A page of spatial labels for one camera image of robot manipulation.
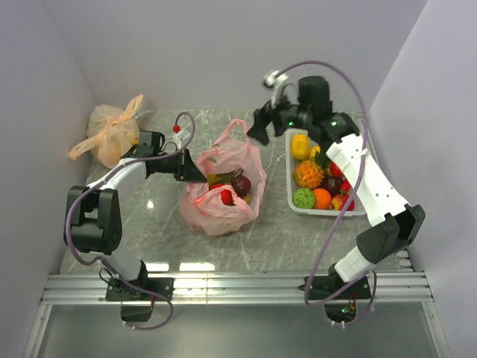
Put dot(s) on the yellow fake starfruit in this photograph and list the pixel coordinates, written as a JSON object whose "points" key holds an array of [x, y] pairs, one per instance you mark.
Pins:
{"points": [[212, 178]]}

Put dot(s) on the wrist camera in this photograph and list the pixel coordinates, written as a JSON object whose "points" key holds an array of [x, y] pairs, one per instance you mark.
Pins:
{"points": [[276, 83], [181, 136]]}

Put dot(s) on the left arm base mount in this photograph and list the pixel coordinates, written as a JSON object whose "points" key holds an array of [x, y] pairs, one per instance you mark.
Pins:
{"points": [[137, 306]]}

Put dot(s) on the pink plastic bag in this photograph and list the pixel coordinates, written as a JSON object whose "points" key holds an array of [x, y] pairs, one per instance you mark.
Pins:
{"points": [[200, 205]]}

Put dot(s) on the red fake apple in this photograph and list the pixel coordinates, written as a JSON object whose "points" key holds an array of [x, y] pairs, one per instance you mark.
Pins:
{"points": [[227, 197]]}

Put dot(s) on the white plastic fruit basket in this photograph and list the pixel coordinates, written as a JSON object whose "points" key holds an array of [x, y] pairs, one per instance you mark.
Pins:
{"points": [[332, 184]]}

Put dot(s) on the aluminium rail frame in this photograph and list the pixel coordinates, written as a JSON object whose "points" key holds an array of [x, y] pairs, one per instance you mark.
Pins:
{"points": [[251, 287]]}

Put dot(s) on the green custard apple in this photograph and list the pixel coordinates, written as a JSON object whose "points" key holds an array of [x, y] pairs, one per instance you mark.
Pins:
{"points": [[303, 198]]}

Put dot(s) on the fake orange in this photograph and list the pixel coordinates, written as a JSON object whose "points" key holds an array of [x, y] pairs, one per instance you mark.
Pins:
{"points": [[322, 199]]}

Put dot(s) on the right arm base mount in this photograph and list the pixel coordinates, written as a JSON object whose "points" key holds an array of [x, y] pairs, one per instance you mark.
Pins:
{"points": [[343, 305]]}

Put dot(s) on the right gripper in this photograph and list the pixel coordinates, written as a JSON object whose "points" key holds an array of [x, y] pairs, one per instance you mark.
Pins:
{"points": [[262, 117]]}

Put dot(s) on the orange tied plastic bag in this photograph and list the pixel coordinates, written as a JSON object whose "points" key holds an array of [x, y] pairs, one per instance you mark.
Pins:
{"points": [[111, 132]]}

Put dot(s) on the fake peach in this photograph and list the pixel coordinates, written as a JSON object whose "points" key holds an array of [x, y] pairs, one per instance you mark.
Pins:
{"points": [[338, 201]]}

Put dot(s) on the red fake pepper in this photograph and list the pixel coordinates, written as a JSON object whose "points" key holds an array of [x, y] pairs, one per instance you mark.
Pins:
{"points": [[335, 171]]}

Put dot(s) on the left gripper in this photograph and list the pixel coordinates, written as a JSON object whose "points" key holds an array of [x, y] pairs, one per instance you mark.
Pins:
{"points": [[186, 170]]}

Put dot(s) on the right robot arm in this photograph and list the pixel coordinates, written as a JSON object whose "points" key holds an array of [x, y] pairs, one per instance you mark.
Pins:
{"points": [[394, 223]]}

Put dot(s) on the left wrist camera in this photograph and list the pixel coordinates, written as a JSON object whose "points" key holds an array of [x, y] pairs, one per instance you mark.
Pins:
{"points": [[181, 136]]}

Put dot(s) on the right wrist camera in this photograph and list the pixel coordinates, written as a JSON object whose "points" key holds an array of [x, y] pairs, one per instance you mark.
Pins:
{"points": [[276, 83]]}

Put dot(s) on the yellow bell pepper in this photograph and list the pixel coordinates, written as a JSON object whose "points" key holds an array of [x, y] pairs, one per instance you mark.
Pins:
{"points": [[300, 147]]}

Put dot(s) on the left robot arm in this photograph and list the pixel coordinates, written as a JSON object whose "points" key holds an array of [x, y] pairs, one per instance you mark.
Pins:
{"points": [[93, 227]]}

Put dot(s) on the orange spiky fruit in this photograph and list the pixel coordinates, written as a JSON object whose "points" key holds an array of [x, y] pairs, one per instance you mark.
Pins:
{"points": [[308, 174]]}

